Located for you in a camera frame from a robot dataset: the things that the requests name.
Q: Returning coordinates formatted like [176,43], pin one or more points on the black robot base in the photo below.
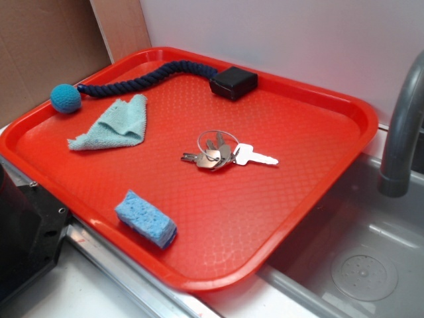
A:
[33,226]

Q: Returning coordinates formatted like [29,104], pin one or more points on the silver key bunch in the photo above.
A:
[218,149]

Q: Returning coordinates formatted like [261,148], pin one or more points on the red plastic tray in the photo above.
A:
[229,221]

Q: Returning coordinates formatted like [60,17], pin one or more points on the black rectangular box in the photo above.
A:
[233,83]

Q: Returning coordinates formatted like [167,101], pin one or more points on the blue sponge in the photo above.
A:
[146,220]

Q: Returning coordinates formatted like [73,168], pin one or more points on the light teal cloth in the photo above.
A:
[123,124]

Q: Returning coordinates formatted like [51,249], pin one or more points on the blue crocheted ball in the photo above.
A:
[65,98]

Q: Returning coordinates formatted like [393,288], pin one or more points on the grey sink basin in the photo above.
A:
[357,253]

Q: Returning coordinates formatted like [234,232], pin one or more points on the grey faucet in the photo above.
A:
[403,150]

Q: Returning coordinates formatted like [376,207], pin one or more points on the brown cardboard panel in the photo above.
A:
[46,43]

